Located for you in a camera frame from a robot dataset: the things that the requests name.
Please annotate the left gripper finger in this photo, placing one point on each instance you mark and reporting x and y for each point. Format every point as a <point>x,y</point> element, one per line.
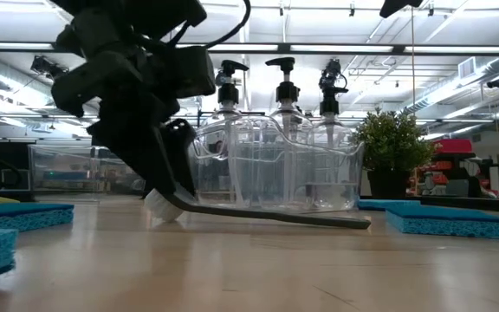
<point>182,143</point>
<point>141,160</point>

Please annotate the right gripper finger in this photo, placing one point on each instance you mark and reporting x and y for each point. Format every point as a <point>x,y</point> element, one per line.
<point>399,5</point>

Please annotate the clear soap pump bottle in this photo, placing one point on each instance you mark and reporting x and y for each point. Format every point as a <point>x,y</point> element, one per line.
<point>286,92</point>
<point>228,93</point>
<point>328,107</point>

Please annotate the dark grey spatula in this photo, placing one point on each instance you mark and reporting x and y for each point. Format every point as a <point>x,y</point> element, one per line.
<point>275,218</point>

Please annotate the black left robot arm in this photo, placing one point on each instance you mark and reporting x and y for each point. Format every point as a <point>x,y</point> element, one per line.
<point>145,13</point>

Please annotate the clear plastic tray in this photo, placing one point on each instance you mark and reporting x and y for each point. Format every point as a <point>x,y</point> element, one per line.
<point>206,190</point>

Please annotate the black ceiling-mounted device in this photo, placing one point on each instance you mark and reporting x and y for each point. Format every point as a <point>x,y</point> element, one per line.
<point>43,65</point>

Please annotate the small clear plastic bin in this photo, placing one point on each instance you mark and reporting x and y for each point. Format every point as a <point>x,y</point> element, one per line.
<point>59,169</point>

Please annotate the potted green plant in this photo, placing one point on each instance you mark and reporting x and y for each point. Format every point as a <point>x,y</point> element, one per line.
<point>392,143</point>

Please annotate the red storage bin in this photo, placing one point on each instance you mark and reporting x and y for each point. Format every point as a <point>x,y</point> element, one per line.
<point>453,146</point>

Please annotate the black light bar frame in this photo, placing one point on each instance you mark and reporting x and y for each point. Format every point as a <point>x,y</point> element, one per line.
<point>399,49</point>

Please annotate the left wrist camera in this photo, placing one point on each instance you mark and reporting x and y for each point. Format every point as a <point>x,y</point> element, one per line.
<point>195,71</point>

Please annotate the black overhead camera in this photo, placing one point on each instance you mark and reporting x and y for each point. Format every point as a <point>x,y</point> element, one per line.
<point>332,71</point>

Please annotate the silver ventilation duct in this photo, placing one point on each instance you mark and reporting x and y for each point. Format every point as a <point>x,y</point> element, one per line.
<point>483,71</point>

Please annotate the black table frame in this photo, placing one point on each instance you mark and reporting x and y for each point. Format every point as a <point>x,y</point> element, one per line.
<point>457,203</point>

